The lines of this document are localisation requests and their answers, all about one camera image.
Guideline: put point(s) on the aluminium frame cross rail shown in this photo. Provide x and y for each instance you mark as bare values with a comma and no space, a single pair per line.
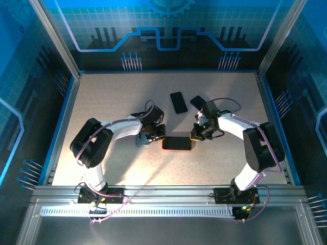
166,194

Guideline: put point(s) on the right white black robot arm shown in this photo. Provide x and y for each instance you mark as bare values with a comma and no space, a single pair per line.
235,125

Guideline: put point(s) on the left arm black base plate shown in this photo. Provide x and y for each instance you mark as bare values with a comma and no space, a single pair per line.
115,197

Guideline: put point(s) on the grey metal panel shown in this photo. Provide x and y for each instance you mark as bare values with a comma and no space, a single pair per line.
166,232

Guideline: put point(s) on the aluminium table side rail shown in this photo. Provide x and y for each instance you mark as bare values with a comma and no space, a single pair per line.
267,100
71,100

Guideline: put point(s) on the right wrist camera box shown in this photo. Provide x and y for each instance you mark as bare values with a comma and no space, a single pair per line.
201,118

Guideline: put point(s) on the red phone case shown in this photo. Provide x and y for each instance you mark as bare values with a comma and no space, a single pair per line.
176,150

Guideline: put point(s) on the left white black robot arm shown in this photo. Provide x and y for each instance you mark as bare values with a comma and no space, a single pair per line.
125,127

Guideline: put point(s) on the aluminium frame post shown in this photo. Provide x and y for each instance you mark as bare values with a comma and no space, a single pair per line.
58,43
278,43

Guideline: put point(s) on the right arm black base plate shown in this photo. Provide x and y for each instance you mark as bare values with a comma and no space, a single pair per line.
222,196

